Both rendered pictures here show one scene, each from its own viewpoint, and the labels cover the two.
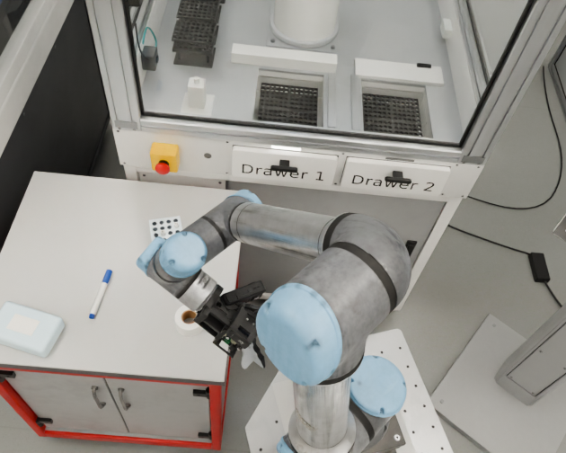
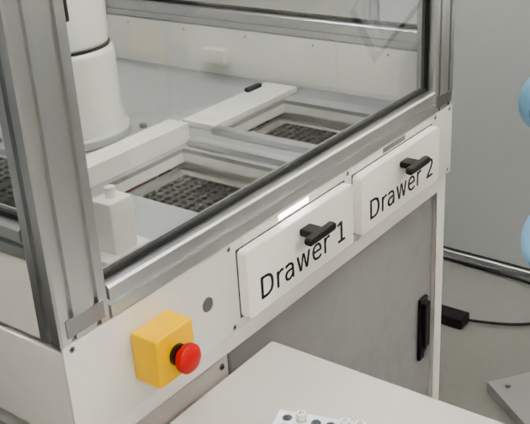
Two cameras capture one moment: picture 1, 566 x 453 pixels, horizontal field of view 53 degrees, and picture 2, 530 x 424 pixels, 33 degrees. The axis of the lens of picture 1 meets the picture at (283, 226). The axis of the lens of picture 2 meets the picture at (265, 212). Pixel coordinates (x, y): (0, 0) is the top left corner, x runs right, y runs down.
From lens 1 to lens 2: 116 cm
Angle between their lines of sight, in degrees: 46
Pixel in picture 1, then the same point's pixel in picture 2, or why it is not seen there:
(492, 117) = (444, 18)
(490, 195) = not seen: hidden behind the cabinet
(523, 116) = not seen: hidden behind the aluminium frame
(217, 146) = (218, 268)
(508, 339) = not seen: outside the picture
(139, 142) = (108, 352)
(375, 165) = (384, 165)
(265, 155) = (283, 235)
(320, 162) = (337, 201)
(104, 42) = (41, 116)
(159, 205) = not seen: outside the picture
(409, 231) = (416, 282)
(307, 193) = (320, 296)
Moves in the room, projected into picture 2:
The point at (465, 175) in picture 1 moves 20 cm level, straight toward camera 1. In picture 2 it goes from (443, 130) to (511, 161)
